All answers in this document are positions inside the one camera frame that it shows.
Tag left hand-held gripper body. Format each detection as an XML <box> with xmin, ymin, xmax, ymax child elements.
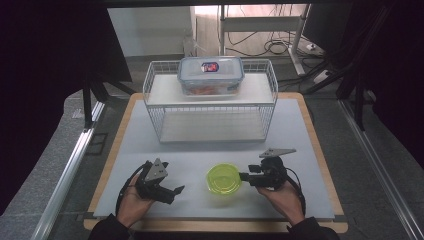
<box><xmin>134</xmin><ymin>158</ymin><xmax>176</xmax><ymax>205</ymax></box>

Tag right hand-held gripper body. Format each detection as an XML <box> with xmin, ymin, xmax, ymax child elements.
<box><xmin>252</xmin><ymin>148</ymin><xmax>297</xmax><ymax>190</ymax></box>

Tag green plastic bowl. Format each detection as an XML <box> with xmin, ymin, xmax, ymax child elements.
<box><xmin>205</xmin><ymin>162</ymin><xmax>242</xmax><ymax>196</ymax></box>

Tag white wire rack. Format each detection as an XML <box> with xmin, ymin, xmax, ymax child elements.
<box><xmin>142</xmin><ymin>59</ymin><xmax>279</xmax><ymax>144</ymax></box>

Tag clear plastic food container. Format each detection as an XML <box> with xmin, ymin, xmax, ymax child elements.
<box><xmin>177</xmin><ymin>56</ymin><xmax>245</xmax><ymax>97</ymax></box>

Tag person's left hand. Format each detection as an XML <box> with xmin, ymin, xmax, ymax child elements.
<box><xmin>117</xmin><ymin>174</ymin><xmax>156</xmax><ymax>228</ymax></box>

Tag person's right hand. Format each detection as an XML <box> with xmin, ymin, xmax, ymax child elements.
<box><xmin>256</xmin><ymin>184</ymin><xmax>305</xmax><ymax>226</ymax></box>

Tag grey table mat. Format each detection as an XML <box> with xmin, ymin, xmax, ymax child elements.
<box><xmin>93</xmin><ymin>98</ymin><xmax>336</xmax><ymax>222</ymax></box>

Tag dark floor grating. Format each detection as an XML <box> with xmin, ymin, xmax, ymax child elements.
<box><xmin>85</xmin><ymin>132</ymin><xmax>109</xmax><ymax>155</ymax></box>

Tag black metal stand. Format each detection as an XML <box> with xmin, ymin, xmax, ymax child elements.
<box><xmin>81</xmin><ymin>71</ymin><xmax>137</xmax><ymax>130</ymax></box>
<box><xmin>304</xmin><ymin>6</ymin><xmax>394</xmax><ymax>132</ymax></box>

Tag white power strip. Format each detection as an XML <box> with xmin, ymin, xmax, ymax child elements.
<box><xmin>313</xmin><ymin>69</ymin><xmax>332</xmax><ymax>85</ymax></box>

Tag black curtain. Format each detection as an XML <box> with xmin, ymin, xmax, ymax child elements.
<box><xmin>333</xmin><ymin>0</ymin><xmax>424</xmax><ymax>173</ymax></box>
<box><xmin>0</xmin><ymin>0</ymin><xmax>133</xmax><ymax>216</ymax></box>

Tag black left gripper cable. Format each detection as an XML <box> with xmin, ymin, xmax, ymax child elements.
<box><xmin>115</xmin><ymin>161</ymin><xmax>152</xmax><ymax>216</ymax></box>

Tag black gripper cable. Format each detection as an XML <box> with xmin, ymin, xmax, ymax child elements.
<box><xmin>115</xmin><ymin>161</ymin><xmax>152</xmax><ymax>216</ymax></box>
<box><xmin>284</xmin><ymin>166</ymin><xmax>307</xmax><ymax>216</ymax></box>

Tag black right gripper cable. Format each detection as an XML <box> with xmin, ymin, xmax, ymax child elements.
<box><xmin>284</xmin><ymin>166</ymin><xmax>307</xmax><ymax>216</ymax></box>

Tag aluminium rail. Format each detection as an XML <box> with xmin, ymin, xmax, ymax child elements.
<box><xmin>31</xmin><ymin>101</ymin><xmax>106</xmax><ymax>240</ymax></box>
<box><xmin>337</xmin><ymin>99</ymin><xmax>424</xmax><ymax>240</ymax></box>

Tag black floor cables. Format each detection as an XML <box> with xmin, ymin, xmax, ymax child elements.
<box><xmin>226</xmin><ymin>31</ymin><xmax>303</xmax><ymax>58</ymax></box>

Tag white desk frame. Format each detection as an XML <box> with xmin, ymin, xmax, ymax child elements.
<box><xmin>218</xmin><ymin>3</ymin><xmax>312</xmax><ymax>76</ymax></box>

